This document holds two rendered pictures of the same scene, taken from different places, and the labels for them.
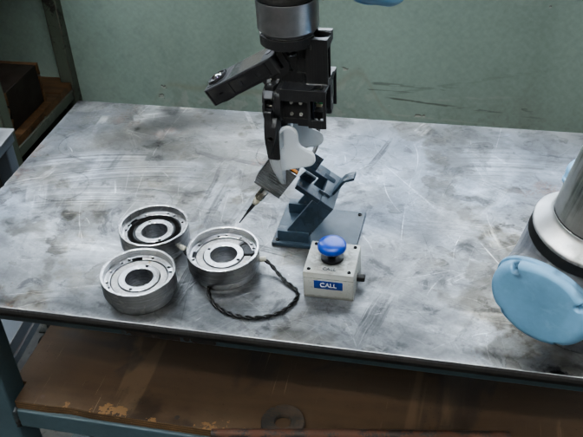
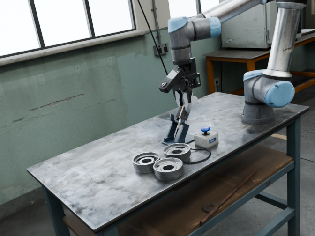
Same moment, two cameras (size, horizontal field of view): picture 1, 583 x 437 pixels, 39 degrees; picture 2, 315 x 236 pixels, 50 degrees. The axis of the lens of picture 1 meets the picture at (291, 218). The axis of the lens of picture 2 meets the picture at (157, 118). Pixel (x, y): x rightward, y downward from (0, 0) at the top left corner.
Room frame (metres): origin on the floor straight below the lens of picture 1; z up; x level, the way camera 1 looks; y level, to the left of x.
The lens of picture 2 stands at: (0.22, 1.04, 1.40)
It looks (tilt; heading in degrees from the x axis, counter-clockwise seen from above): 20 degrees down; 310
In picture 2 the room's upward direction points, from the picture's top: 8 degrees counter-clockwise
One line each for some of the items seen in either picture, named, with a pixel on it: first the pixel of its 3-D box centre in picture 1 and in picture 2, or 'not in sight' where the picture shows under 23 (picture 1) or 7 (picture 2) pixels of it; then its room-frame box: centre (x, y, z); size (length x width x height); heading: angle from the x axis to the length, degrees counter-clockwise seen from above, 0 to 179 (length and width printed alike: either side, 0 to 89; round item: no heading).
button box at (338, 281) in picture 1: (336, 270); (207, 137); (0.88, -0.06, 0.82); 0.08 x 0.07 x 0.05; 76
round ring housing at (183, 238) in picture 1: (154, 235); (146, 162); (0.99, 0.21, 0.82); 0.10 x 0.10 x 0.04
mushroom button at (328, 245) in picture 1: (331, 255); (205, 132); (0.88, -0.05, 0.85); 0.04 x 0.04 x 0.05
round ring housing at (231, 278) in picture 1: (224, 258); (177, 153); (0.92, 0.10, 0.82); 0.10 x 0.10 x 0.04
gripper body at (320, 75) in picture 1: (297, 75); (185, 74); (0.92, -0.02, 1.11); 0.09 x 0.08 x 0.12; 75
